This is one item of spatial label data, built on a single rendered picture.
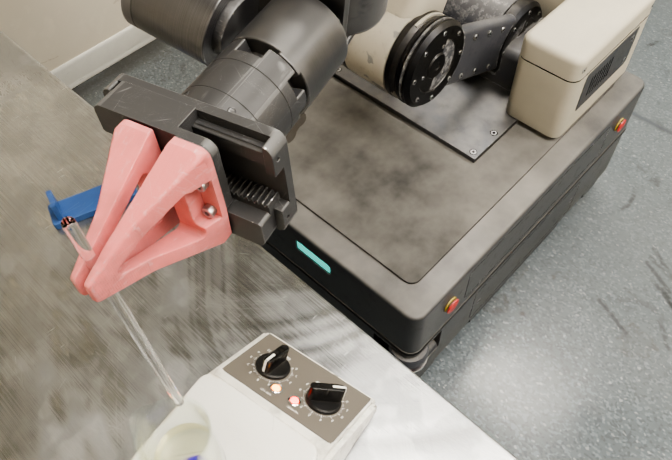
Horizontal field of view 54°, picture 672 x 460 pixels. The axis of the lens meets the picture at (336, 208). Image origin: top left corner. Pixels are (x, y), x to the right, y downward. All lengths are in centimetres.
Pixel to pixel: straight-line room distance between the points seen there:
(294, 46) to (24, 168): 58
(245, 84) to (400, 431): 39
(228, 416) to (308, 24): 32
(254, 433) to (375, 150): 88
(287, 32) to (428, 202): 91
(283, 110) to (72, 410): 43
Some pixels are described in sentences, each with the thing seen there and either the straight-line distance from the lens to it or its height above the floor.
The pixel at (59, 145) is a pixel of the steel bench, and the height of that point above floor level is 75.
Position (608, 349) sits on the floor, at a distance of 160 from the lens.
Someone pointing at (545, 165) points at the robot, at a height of 36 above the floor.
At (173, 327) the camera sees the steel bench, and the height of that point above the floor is 75.
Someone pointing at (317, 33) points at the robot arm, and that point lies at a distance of 38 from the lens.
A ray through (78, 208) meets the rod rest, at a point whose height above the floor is 76.
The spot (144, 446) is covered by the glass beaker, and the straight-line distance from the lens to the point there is 51.
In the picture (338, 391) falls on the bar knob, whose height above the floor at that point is 81.
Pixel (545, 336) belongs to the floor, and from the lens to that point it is 157.
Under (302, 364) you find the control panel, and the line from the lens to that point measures 62.
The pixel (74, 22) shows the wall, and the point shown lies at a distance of 211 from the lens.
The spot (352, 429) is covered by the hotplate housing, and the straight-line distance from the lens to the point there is 59.
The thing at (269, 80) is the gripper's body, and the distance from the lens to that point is 35.
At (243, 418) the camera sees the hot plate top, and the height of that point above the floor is 84.
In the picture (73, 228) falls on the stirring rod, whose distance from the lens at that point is 29.
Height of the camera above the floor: 135
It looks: 53 degrees down
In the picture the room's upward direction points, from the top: 2 degrees counter-clockwise
